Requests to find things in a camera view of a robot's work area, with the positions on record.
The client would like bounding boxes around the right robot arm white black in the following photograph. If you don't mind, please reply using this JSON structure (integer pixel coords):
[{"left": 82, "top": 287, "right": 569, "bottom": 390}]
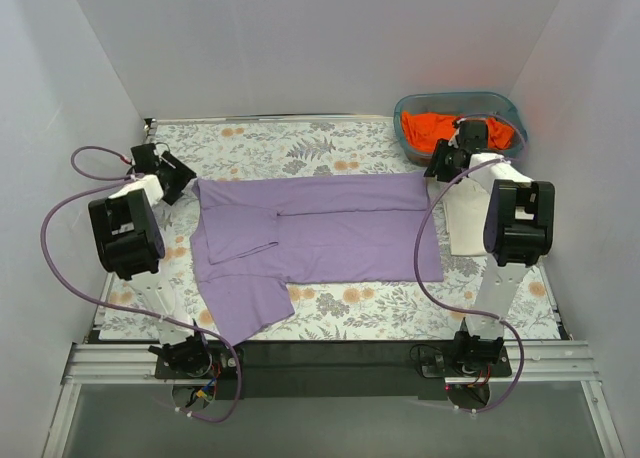
[{"left": 425, "top": 114, "right": 555, "bottom": 376}]

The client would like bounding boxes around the folded white t shirt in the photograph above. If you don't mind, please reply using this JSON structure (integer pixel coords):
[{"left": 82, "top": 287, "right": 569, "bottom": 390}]
[{"left": 441, "top": 172, "right": 495, "bottom": 257}]

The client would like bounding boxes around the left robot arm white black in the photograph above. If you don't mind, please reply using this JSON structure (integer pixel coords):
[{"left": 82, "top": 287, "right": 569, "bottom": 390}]
[{"left": 88, "top": 143, "right": 213, "bottom": 378}]

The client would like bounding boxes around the aluminium frame rail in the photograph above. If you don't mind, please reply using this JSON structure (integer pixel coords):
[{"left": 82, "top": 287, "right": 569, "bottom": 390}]
[{"left": 42, "top": 340, "right": 625, "bottom": 457}]

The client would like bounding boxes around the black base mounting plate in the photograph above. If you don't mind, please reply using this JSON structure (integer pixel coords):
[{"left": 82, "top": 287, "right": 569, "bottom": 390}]
[{"left": 154, "top": 339, "right": 516, "bottom": 399}]

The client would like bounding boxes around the orange t shirt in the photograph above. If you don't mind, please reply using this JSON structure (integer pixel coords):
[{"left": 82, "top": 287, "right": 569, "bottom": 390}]
[{"left": 401, "top": 111, "right": 515, "bottom": 153}]

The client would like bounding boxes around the teal plastic basket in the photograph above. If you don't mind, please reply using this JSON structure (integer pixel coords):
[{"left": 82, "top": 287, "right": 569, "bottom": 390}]
[{"left": 393, "top": 91, "right": 527, "bottom": 166}]

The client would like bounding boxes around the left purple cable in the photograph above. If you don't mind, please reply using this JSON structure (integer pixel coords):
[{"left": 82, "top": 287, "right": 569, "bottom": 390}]
[{"left": 40, "top": 146, "right": 244, "bottom": 424}]

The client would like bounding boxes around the purple t shirt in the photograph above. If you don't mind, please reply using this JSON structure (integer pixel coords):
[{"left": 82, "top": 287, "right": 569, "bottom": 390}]
[{"left": 190, "top": 172, "right": 444, "bottom": 345}]

